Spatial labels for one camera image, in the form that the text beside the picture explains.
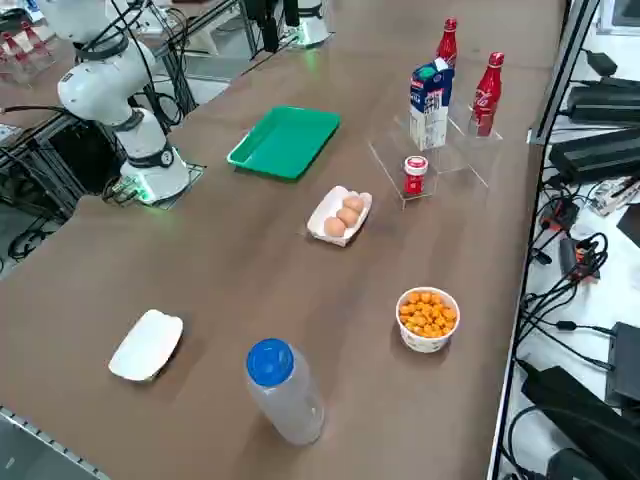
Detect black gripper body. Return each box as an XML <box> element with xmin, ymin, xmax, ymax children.
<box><xmin>253</xmin><ymin>0</ymin><xmax>281</xmax><ymax>54</ymax></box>

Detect white paper snack box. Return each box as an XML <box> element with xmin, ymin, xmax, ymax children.
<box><xmin>108</xmin><ymin>308</ymin><xmax>184</xmax><ymax>384</ymax></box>

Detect white paper egg box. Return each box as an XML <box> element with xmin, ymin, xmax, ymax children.
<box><xmin>306</xmin><ymin>185</ymin><xmax>373</xmax><ymax>248</ymax></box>

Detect orange snack balls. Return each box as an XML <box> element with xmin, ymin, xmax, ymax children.
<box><xmin>399</xmin><ymin>291</ymin><xmax>458</xmax><ymax>339</ymax></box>

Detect white paper snack cup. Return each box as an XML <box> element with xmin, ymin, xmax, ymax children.
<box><xmin>395</xmin><ymin>286</ymin><xmax>461</xmax><ymax>354</ymax></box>

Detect black flat box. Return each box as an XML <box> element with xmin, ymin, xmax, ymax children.
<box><xmin>603</xmin><ymin>321</ymin><xmax>640</xmax><ymax>407</ymax></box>

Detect green plastic tray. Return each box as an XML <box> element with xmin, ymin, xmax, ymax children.
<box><xmin>225</xmin><ymin>104</ymin><xmax>342</xmax><ymax>183</ymax></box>

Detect red cola bottle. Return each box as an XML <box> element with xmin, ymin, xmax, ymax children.
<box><xmin>435</xmin><ymin>18</ymin><xmax>459</xmax><ymax>69</ymax></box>
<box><xmin>468</xmin><ymin>51</ymin><xmax>505</xmax><ymax>138</ymax></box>

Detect blue white milk carton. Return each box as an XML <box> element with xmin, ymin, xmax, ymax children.
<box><xmin>409</xmin><ymin>57</ymin><xmax>456</xmax><ymax>152</ymax></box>

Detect red jar with white lid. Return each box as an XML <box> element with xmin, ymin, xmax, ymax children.
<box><xmin>402</xmin><ymin>155</ymin><xmax>430</xmax><ymax>196</ymax></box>

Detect clear acrylic stepped shelf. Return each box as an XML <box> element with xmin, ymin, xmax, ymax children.
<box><xmin>368</xmin><ymin>57</ymin><xmax>505</xmax><ymax>210</ymax></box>

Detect clear rack with red bottles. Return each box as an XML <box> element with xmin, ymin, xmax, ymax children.
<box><xmin>0</xmin><ymin>19</ymin><xmax>57</xmax><ymax>87</ymax></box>

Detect small black power adapter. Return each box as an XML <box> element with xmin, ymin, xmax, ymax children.
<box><xmin>583</xmin><ymin>49</ymin><xmax>619</xmax><ymax>77</ymax></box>

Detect black orange electronic device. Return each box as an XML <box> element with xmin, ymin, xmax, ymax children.
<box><xmin>558</xmin><ymin>236</ymin><xmax>602</xmax><ymax>284</ymax></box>
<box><xmin>538</xmin><ymin>197</ymin><xmax>581</xmax><ymax>232</ymax></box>

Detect long black power brick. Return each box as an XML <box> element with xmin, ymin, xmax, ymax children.
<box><xmin>567</xmin><ymin>77</ymin><xmax>640</xmax><ymax>126</ymax></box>
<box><xmin>548</xmin><ymin>127</ymin><xmax>640</xmax><ymax>184</ymax></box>

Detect clear bottle with blue lid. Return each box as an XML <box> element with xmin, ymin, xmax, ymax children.
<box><xmin>245</xmin><ymin>338</ymin><xmax>326</xmax><ymax>446</ymax></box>

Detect printed paper card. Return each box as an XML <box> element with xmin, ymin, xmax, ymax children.
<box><xmin>588</xmin><ymin>176</ymin><xmax>640</xmax><ymax>217</ymax></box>

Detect large black power brick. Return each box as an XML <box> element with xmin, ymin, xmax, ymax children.
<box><xmin>519</xmin><ymin>366</ymin><xmax>640</xmax><ymax>480</ymax></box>

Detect grey aluminium frame post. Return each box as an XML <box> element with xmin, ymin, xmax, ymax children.
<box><xmin>528</xmin><ymin>0</ymin><xmax>602</xmax><ymax>146</ymax></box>

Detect black cable with inline block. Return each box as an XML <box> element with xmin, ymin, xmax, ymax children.
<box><xmin>517</xmin><ymin>294</ymin><xmax>619</xmax><ymax>374</ymax></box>

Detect grey aluminium table rail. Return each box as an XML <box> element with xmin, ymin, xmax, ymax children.
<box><xmin>0</xmin><ymin>403</ymin><xmax>112</xmax><ymax>480</ymax></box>

